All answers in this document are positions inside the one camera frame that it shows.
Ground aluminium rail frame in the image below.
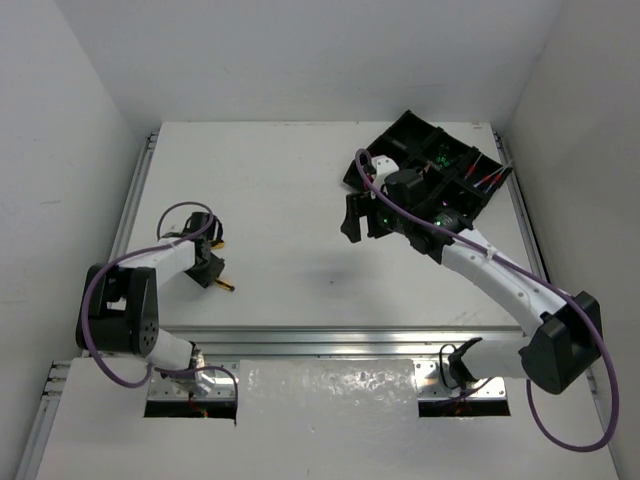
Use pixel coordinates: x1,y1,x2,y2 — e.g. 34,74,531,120
14,127,601,479

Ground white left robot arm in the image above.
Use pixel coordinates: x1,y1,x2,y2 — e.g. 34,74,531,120
75,212,225,376

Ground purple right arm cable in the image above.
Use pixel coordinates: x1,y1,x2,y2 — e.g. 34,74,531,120
354,148,620,454

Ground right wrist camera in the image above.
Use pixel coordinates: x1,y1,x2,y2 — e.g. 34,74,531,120
370,155,399,189

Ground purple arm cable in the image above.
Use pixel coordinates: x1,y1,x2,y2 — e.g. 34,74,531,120
354,148,620,454
79,201,240,401

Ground Pro'sKit black green screwdriver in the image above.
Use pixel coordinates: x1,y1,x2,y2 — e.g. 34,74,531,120
436,144,449,162

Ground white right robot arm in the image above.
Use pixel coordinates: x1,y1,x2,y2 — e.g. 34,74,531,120
341,157,602,394

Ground blue red screwdriver large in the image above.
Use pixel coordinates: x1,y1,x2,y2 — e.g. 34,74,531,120
484,162,511,194

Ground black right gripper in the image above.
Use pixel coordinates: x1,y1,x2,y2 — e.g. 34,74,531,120
342,187,411,242

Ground small yellow utility knife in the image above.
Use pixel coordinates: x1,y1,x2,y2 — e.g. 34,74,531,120
215,279,236,292

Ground black green precision screwdriver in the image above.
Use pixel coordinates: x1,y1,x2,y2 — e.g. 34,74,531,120
437,156,452,168

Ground red black folding saw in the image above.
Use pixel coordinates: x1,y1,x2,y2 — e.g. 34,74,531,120
363,165,376,191

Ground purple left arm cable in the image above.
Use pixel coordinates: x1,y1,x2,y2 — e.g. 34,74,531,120
79,201,240,401

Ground white front cover board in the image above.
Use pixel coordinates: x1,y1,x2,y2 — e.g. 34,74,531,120
38,359,616,479

